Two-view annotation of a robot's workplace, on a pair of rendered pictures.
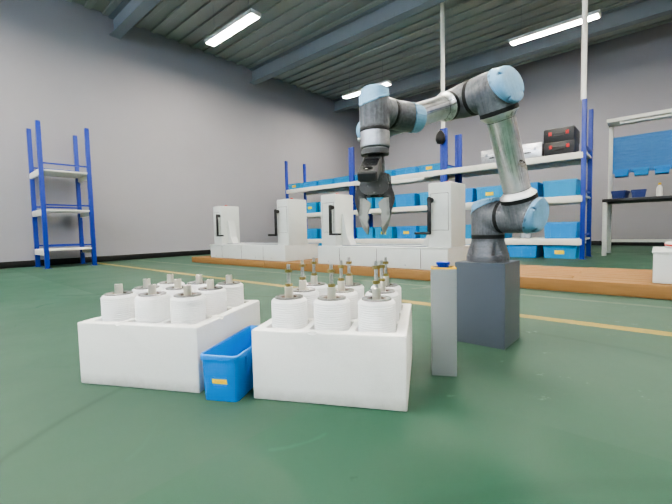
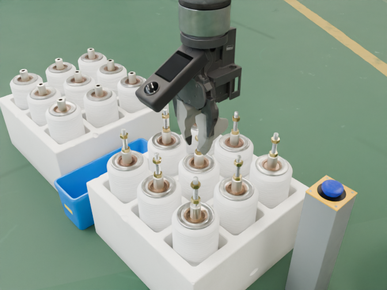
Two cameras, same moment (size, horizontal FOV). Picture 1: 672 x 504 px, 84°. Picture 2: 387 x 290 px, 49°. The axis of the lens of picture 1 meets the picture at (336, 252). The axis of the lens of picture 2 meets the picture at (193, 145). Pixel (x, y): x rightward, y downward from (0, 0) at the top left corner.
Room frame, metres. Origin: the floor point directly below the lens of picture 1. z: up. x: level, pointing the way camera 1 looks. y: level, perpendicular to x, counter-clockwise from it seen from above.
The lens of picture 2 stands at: (0.45, -0.43, 0.86)
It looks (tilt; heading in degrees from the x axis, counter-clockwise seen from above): 36 degrees down; 35
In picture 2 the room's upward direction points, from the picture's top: straight up
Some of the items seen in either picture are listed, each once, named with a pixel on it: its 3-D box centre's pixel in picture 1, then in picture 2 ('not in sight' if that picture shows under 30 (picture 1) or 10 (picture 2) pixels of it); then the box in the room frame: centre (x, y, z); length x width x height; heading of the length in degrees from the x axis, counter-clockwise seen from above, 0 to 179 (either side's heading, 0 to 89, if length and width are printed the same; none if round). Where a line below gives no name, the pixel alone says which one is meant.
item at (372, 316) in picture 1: (377, 334); (195, 245); (0.94, -0.10, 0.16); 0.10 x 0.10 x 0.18
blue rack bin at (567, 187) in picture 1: (563, 189); not in sight; (4.95, -3.01, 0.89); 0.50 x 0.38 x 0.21; 139
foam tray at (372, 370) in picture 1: (342, 344); (198, 212); (1.08, -0.01, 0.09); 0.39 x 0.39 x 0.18; 77
